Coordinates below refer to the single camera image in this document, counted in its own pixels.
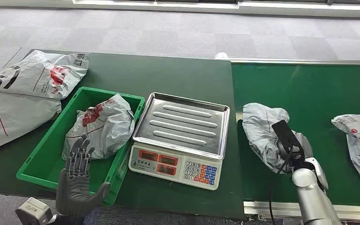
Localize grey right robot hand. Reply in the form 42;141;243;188
271;119;314;165

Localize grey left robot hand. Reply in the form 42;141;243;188
55;133;111;218

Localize grey mailer package red print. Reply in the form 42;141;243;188
242;102;314;174

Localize crumpled grey mailer package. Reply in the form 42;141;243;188
61;93;136;161

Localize green plastic crate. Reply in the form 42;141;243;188
16;86;146;208

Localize large flat grey mailer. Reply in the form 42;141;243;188
0;90;62;156

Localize electronic scale with steel tray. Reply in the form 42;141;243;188
128;91;231;191

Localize grey mailer black letters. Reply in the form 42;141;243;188
0;49;91;100

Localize white window ledge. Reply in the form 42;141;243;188
0;0;360;19

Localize green conveyor belt aluminium frame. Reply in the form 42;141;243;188
230;58;360;222

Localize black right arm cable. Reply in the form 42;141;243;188
268;146;294;225

